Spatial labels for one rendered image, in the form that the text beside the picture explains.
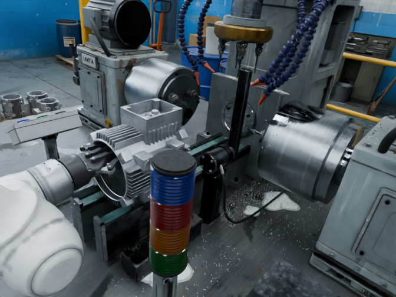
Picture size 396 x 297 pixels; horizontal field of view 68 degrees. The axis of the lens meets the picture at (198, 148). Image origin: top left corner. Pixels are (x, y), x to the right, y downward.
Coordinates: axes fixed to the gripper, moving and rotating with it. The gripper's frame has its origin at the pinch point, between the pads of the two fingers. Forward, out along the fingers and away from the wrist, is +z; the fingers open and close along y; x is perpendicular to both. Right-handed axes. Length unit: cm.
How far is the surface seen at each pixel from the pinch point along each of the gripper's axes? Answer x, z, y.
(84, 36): -7, 31, 77
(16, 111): 90, 34, 248
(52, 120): -1.3, -11.5, 23.1
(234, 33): -20.2, 33.9, -2.6
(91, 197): 13.6, -14.2, 4.9
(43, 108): 86, 52, 225
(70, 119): 0.0, -7.0, 22.7
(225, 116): 12.4, 43.5, 5.3
